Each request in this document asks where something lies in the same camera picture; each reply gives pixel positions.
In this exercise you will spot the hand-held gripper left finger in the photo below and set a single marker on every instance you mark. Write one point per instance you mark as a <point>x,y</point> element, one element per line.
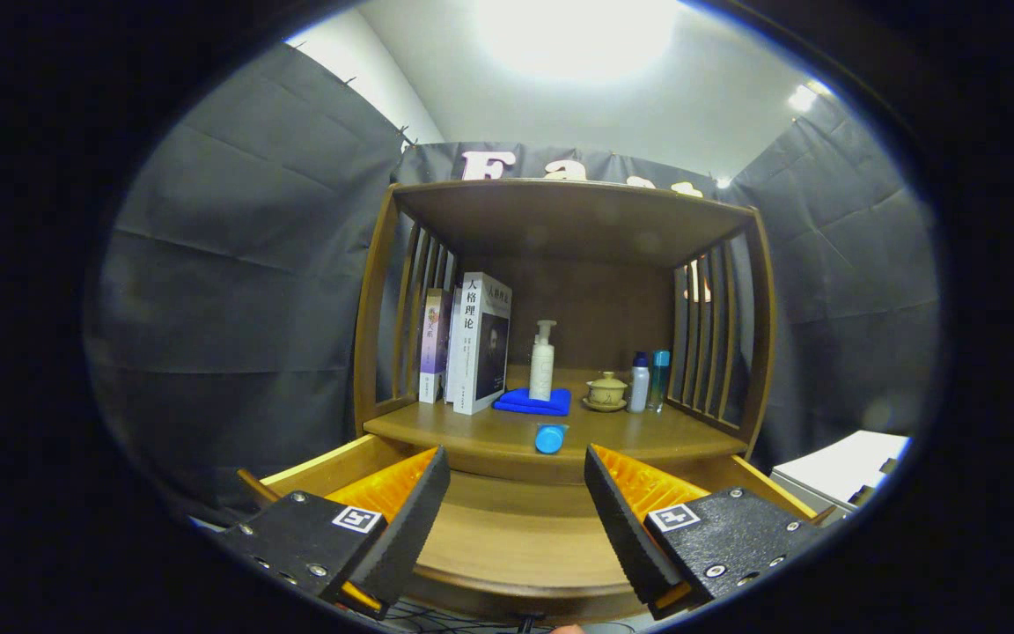
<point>406,528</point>

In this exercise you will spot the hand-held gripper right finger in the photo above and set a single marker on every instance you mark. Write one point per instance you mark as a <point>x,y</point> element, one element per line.
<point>626,528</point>

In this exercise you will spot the wooden drawer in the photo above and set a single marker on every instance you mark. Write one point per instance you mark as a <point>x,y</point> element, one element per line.
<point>516,537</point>

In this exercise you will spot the blue and white tube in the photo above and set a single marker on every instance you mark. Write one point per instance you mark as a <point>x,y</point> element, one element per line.
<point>549,438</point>

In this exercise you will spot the white drawer unit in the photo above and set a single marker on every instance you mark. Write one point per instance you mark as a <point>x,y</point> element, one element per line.
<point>841,467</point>

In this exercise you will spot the wooden cabinet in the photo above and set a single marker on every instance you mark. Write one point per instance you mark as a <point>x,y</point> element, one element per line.
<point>560,220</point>

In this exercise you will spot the yellow lidded teacup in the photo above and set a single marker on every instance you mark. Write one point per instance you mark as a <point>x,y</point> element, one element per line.
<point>606,392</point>

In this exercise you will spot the white bottle dark blue cap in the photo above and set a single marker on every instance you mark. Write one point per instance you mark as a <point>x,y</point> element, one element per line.
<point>639,387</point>

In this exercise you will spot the clear teal bottle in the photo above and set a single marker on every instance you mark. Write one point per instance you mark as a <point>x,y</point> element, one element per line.
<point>660,379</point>

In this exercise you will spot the folded blue cloth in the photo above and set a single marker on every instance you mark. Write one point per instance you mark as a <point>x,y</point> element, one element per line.
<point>516,403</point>

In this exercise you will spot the white pump bottle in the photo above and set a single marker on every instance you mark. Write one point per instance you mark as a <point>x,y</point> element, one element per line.
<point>542,370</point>

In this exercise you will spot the large white book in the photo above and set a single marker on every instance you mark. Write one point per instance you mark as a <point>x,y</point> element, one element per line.
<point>467,352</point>

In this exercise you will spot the purple book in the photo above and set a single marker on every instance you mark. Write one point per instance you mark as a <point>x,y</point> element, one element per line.
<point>432,343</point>

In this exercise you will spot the small ceiling spotlight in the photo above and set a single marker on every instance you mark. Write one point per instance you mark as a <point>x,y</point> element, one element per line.
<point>804,93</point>

